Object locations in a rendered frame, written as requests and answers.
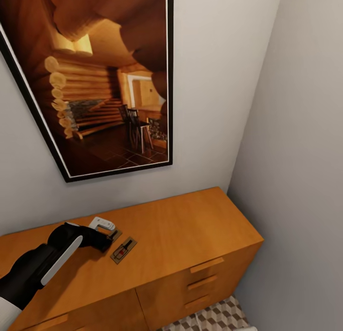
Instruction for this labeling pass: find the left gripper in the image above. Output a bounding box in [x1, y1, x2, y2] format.
[81, 225, 113, 250]

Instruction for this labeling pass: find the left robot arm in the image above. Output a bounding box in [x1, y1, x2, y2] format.
[0, 217, 116, 331]

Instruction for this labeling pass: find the mousetrap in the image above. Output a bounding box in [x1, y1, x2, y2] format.
[110, 236, 138, 264]
[100, 228, 122, 253]

